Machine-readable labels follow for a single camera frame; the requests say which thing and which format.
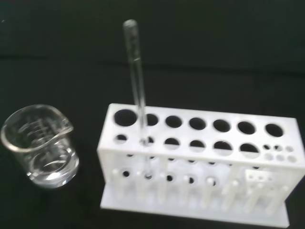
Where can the black bench cloth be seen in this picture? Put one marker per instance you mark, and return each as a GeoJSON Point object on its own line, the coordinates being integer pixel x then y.
{"type": "Point", "coordinates": [214, 59]}

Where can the white test tube rack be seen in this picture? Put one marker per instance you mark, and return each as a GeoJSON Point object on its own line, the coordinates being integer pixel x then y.
{"type": "Point", "coordinates": [214, 155]}

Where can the clear glass beaker with water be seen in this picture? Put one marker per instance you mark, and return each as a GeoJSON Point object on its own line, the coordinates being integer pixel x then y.
{"type": "Point", "coordinates": [40, 164]}

